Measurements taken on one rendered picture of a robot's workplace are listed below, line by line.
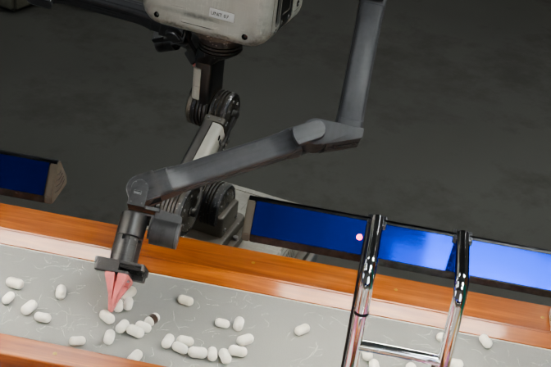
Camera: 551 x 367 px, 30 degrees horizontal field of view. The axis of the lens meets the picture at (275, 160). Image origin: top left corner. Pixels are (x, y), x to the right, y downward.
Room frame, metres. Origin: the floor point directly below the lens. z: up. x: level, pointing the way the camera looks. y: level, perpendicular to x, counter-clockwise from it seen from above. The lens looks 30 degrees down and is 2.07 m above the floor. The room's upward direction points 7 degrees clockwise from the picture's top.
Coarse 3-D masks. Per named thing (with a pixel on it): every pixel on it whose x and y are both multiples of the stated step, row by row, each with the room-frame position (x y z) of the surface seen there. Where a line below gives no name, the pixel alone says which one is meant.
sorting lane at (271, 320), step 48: (0, 288) 1.65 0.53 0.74; (48, 288) 1.67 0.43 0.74; (96, 288) 1.69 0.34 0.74; (144, 288) 1.70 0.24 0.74; (192, 288) 1.72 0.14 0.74; (48, 336) 1.52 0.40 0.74; (96, 336) 1.54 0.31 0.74; (144, 336) 1.55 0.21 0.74; (192, 336) 1.57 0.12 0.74; (288, 336) 1.61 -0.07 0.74; (336, 336) 1.63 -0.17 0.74; (384, 336) 1.64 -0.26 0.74; (432, 336) 1.66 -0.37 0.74
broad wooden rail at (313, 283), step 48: (0, 240) 1.81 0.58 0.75; (48, 240) 1.81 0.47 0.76; (96, 240) 1.82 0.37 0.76; (144, 240) 1.84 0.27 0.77; (192, 240) 1.87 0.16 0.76; (240, 288) 1.74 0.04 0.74; (288, 288) 1.74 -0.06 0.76; (336, 288) 1.75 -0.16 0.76; (384, 288) 1.77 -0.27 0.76; (432, 288) 1.79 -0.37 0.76; (528, 336) 1.68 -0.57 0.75
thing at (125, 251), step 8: (120, 240) 1.68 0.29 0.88; (128, 240) 1.68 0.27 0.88; (136, 240) 1.68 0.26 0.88; (112, 248) 1.67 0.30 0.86; (120, 248) 1.66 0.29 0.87; (128, 248) 1.66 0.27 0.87; (136, 248) 1.67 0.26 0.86; (96, 256) 1.64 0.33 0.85; (112, 256) 1.65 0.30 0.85; (120, 256) 1.65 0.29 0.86; (128, 256) 1.65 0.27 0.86; (136, 256) 1.67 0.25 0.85; (128, 264) 1.63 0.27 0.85; (136, 264) 1.64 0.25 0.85
